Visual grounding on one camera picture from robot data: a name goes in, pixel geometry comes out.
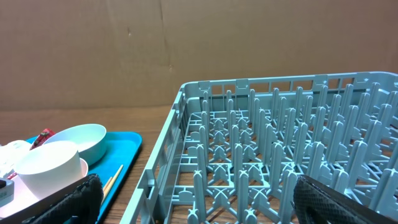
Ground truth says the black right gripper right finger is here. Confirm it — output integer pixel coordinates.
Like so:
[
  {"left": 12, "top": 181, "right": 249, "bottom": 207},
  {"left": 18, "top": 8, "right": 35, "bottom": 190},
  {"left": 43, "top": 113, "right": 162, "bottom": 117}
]
[{"left": 293, "top": 175, "right": 397, "bottom": 224}]

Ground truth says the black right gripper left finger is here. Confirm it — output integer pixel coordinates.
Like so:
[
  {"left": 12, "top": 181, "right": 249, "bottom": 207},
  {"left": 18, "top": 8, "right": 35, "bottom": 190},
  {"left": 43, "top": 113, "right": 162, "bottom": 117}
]
[{"left": 22, "top": 174, "right": 104, "bottom": 224}]

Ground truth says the red snack wrapper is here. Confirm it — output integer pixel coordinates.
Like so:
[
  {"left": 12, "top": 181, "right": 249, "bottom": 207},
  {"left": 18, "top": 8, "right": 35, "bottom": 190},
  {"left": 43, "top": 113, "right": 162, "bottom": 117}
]
[{"left": 5, "top": 129, "right": 55, "bottom": 179}]

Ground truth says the white tissue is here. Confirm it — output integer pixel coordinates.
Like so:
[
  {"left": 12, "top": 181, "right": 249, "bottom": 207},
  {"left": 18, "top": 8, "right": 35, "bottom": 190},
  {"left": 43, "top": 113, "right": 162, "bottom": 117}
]
[{"left": 1, "top": 140, "right": 31, "bottom": 178}]

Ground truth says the grey dishwasher rack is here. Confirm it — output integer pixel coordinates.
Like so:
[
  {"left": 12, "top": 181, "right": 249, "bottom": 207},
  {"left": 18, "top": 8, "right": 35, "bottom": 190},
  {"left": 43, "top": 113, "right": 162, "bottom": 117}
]
[{"left": 121, "top": 72, "right": 397, "bottom": 223}]

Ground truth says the wooden chopstick right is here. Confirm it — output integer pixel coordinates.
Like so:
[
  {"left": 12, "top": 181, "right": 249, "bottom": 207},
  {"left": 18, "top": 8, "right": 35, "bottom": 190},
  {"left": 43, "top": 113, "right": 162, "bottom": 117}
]
[{"left": 101, "top": 165, "right": 124, "bottom": 203}]

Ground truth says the white cup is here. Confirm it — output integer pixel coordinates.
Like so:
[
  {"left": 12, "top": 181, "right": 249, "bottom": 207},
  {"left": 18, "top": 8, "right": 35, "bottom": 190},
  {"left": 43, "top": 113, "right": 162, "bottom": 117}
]
[{"left": 14, "top": 141, "right": 83, "bottom": 199}]

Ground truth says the small pink saucer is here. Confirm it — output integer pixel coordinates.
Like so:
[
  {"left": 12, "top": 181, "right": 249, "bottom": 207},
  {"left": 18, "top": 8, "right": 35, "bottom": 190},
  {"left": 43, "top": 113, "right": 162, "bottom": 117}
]
[{"left": 1, "top": 158, "right": 88, "bottom": 218}]

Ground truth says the white-green bowl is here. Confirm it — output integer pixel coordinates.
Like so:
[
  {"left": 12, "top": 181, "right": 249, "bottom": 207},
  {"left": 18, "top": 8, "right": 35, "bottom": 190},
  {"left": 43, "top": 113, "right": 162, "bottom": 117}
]
[{"left": 44, "top": 124, "right": 107, "bottom": 166}]

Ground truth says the teal plastic tray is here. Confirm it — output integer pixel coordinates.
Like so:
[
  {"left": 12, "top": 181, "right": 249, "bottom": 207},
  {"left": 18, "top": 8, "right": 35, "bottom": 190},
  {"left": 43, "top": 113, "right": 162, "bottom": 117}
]
[{"left": 25, "top": 131, "right": 143, "bottom": 224}]

